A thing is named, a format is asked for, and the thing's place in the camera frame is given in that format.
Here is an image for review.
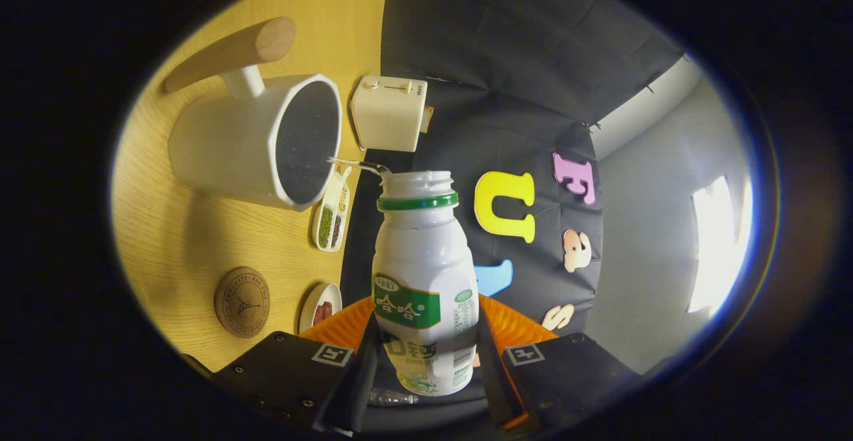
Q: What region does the round brown coaster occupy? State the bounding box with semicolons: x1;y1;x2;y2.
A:
214;266;271;339

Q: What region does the cream toaster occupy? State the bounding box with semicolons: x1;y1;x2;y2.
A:
350;75;428;153

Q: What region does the clear plastic water bottle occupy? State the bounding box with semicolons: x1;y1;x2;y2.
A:
369;389;419;406

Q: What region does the round white plate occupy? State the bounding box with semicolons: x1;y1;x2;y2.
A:
298;282;343;334

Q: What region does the wooden table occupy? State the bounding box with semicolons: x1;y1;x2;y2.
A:
110;0;395;372

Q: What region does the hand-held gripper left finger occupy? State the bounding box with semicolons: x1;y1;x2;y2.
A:
212;296;382;438

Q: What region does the white divided bean dish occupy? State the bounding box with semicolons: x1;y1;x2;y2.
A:
311;167;352;253

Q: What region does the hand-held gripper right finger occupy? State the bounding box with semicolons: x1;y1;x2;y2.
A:
474;294;640;436

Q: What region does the black backdrop cloth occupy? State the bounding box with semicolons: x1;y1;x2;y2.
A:
340;0;687;428

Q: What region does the white juice bottle green label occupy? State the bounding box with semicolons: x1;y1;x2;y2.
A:
372;171;480;397

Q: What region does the white cup wooden handle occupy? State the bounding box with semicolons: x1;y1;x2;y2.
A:
163;16;343;213

